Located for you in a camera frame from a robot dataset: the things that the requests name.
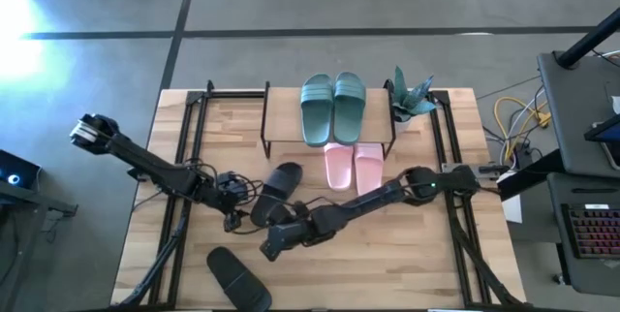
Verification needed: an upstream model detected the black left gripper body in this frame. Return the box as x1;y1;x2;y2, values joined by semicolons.
212;170;254;212

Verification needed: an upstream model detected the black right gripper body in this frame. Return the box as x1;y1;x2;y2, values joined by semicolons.
260;222;315;263

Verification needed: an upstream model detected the black rubber slide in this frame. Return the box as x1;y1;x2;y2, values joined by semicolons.
249;161;304;230
205;245;273;312

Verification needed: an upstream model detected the pink rubber slide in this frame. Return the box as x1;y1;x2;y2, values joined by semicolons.
323;141;356;193
353;141;386;198

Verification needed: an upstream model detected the wooden shelf with black frame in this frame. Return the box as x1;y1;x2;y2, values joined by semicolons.
260;80;397;162

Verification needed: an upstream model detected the green rubber slide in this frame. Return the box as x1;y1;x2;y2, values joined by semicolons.
331;70;368;147
299;73;335;149

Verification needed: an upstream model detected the green succulent in white pot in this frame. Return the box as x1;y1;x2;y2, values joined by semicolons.
389;64;439;135

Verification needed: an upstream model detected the grey metal table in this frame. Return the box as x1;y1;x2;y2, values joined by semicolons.
0;180;78;312

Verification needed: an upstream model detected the white paper sheet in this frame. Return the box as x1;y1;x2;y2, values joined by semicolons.
501;195;525;225

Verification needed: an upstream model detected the black device with blue light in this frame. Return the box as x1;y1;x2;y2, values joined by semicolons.
0;149;44;191

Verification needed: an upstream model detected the black desk beam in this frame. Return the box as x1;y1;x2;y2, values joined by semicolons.
497;149;566;202

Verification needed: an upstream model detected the grey desk top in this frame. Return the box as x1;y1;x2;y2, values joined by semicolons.
545;172;620;298
536;49;620;178

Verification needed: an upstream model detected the backlit keyboard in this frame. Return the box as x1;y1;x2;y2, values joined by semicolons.
561;203;620;261

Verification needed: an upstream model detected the black tablet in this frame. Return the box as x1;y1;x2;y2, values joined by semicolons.
583;113;620;172

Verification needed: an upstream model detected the black pole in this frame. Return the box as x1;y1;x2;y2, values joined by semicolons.
555;9;620;70

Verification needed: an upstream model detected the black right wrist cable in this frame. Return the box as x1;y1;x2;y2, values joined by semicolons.
270;194;343;229

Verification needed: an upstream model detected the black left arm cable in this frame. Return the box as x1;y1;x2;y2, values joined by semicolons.
186;157;266;235

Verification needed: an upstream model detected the black metal rig frame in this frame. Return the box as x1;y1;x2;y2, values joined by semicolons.
113;78;528;311

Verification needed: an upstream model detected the yellow cable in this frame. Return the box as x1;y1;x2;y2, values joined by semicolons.
492;96;552;164

